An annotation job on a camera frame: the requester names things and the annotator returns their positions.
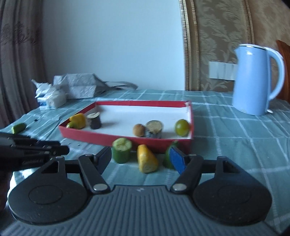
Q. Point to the white wall switch panel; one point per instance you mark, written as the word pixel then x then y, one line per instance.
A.
pixel 222 70

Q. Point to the green tomato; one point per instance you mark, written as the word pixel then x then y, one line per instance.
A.
pixel 182 127
pixel 70 125

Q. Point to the round dark cylinder chunk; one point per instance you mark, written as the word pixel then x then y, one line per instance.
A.
pixel 154 133

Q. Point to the white and blue tissue pack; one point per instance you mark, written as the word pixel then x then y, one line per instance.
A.
pixel 54 98

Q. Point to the brown wooden chair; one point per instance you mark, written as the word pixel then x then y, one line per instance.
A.
pixel 286 72

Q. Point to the light blue electric kettle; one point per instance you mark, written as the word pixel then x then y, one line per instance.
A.
pixel 251 86

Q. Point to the notched dark cylinder chunk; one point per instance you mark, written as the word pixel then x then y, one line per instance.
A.
pixel 95 122

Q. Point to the large yellow melon piece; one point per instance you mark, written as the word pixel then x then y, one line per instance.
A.
pixel 78 120

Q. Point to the short green cucumber piece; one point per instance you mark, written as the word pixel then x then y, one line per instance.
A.
pixel 18 128

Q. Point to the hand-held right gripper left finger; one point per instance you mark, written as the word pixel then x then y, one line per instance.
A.
pixel 104 159

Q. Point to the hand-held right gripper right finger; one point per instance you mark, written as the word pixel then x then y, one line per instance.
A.
pixel 177 160

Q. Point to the small green avocado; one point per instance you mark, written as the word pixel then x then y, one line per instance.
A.
pixel 167 157

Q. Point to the brown patterned curtain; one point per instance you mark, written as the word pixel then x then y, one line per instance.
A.
pixel 20 56

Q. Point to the grey patterned gift bag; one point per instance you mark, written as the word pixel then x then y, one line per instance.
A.
pixel 77 86

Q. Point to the small yellow melon piece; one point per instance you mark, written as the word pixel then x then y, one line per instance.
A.
pixel 147 160

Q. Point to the red shallow cardboard box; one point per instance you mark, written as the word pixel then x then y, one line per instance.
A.
pixel 90 136

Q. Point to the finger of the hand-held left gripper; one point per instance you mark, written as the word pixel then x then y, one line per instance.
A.
pixel 34 141
pixel 54 151

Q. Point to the brown longan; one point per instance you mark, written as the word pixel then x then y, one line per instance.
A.
pixel 138 130

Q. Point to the thick green cucumber chunk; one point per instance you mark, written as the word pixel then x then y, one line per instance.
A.
pixel 121 152

